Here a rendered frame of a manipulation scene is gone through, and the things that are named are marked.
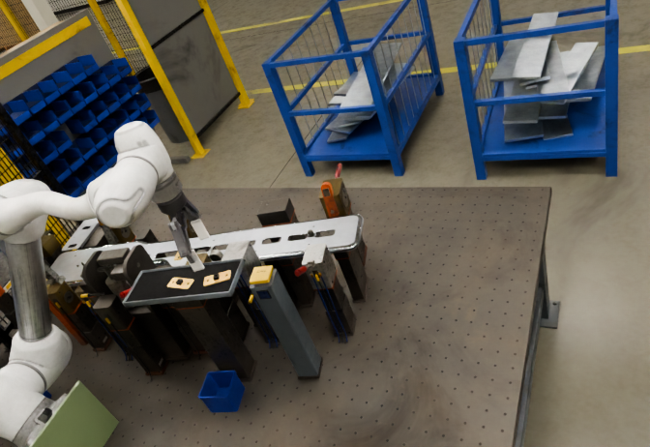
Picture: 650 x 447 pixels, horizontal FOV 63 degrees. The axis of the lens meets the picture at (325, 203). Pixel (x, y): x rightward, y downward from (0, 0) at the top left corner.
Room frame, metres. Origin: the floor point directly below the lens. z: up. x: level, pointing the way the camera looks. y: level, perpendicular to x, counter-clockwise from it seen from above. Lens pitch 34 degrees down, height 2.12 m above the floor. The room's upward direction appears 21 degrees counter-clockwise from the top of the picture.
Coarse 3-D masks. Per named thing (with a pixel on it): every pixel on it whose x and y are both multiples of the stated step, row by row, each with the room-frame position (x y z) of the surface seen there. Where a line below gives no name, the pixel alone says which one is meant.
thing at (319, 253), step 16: (304, 256) 1.33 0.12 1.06; (320, 256) 1.30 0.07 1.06; (320, 272) 1.28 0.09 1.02; (336, 272) 1.34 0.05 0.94; (320, 288) 1.29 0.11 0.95; (336, 288) 1.31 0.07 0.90; (336, 304) 1.29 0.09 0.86; (336, 320) 1.28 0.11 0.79; (352, 320) 1.32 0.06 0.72; (336, 336) 1.29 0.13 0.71
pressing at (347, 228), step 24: (360, 216) 1.51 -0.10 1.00; (168, 240) 1.82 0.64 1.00; (192, 240) 1.75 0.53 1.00; (216, 240) 1.69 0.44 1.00; (240, 240) 1.63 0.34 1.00; (312, 240) 1.47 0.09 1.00; (336, 240) 1.42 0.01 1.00; (360, 240) 1.39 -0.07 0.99; (72, 264) 1.91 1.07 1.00; (168, 264) 1.65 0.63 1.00
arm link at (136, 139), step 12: (120, 132) 1.23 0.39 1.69; (132, 132) 1.22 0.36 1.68; (144, 132) 1.23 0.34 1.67; (120, 144) 1.22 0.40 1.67; (132, 144) 1.21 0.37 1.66; (144, 144) 1.21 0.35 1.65; (156, 144) 1.23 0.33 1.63; (120, 156) 1.21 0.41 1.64; (132, 156) 1.18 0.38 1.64; (144, 156) 1.18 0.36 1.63; (156, 156) 1.20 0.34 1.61; (168, 156) 1.26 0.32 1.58; (156, 168) 1.17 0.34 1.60; (168, 168) 1.23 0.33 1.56
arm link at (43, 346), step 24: (0, 192) 1.49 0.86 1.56; (24, 192) 1.51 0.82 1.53; (24, 240) 1.47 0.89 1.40; (24, 264) 1.47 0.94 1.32; (24, 288) 1.46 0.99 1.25; (24, 312) 1.45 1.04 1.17; (48, 312) 1.49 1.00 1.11; (24, 336) 1.44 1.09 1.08; (48, 336) 1.46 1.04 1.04; (24, 360) 1.40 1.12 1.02; (48, 360) 1.41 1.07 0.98; (48, 384) 1.37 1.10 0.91
